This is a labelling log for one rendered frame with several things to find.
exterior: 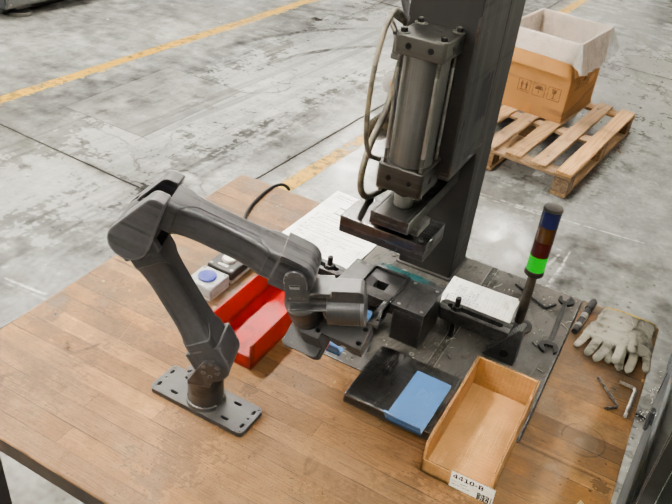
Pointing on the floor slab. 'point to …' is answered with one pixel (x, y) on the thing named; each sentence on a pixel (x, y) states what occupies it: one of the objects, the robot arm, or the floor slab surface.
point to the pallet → (610, 134)
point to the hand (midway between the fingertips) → (319, 342)
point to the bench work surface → (234, 490)
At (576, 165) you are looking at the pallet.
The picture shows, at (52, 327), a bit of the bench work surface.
